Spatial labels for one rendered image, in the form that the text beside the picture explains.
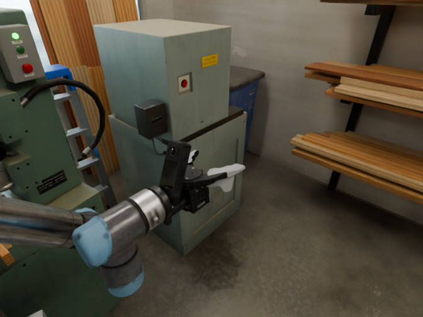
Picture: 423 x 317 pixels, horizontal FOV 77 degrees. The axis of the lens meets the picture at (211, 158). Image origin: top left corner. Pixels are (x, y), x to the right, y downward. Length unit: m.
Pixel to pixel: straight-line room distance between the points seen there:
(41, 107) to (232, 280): 1.43
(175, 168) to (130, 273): 0.21
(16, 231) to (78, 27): 2.23
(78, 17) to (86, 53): 0.28
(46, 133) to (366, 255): 2.07
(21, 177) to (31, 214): 0.58
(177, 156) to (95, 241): 0.20
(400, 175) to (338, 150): 0.38
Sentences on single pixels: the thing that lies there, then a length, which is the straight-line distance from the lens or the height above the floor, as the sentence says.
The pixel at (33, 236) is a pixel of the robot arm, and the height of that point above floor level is 1.22.
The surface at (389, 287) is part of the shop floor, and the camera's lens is 2.16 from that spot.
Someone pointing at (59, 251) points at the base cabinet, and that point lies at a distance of 1.36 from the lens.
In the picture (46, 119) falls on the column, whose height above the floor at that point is 1.15.
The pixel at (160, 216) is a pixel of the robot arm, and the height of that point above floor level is 1.22.
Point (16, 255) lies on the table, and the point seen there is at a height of 0.86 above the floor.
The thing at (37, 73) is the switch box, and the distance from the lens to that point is 1.10.
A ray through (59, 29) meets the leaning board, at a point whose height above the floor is 1.30.
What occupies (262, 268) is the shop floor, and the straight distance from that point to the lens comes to 1.95.
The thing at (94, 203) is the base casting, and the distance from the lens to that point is 1.33.
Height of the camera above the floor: 1.58
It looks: 33 degrees down
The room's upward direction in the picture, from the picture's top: straight up
